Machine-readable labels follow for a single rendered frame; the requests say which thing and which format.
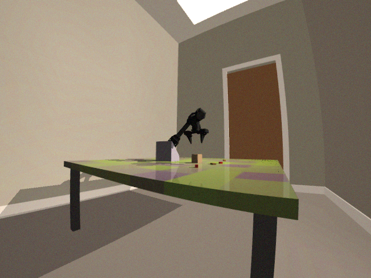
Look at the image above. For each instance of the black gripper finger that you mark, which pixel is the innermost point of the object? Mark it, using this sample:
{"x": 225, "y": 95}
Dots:
{"x": 202, "y": 136}
{"x": 189, "y": 138}

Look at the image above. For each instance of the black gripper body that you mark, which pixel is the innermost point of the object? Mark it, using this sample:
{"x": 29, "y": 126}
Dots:
{"x": 195, "y": 128}

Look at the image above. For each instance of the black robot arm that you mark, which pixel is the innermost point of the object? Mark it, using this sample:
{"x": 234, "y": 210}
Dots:
{"x": 196, "y": 116}

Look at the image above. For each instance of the tan wooden block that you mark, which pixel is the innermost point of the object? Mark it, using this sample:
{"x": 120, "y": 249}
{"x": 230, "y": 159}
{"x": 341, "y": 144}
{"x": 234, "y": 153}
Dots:
{"x": 196, "y": 158}

